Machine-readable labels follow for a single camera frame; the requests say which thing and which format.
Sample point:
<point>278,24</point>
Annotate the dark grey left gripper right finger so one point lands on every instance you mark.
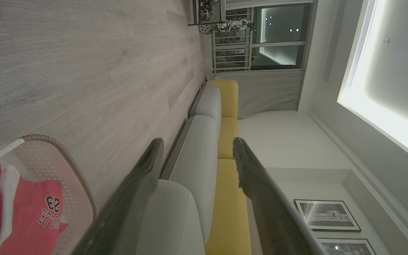
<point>275,219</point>

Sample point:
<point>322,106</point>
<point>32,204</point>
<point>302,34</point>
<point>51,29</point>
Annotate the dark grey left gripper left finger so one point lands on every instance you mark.
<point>129,198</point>

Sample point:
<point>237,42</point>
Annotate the red Bulls jersey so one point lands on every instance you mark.
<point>23,212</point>

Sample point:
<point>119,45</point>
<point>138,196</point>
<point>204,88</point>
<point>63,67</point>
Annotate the yellow and grey sofa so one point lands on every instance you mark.
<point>197,156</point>

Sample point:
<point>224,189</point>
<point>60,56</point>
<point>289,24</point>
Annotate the white perforated laundry basket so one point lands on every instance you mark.
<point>78,198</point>

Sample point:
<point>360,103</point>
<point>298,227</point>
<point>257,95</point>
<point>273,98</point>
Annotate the large black framed picture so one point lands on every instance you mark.
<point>326,216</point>

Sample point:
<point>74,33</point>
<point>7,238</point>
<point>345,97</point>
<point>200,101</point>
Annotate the small black framed picture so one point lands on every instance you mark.
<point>345,247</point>

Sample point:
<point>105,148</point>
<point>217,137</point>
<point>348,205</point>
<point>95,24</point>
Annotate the white balcony railing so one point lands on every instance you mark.
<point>232,46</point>

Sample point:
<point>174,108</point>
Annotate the glass window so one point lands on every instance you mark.
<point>282,35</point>

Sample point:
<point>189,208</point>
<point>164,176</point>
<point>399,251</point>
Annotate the studded robot wheel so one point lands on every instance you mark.
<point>207,28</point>

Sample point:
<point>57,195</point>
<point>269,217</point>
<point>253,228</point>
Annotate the linear ceiling air vent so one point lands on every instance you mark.
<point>360,42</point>

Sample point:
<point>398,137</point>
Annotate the white humanoid robot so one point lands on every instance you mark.
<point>234,24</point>

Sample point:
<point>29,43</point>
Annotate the cluttered work table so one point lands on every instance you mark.
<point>207,10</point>

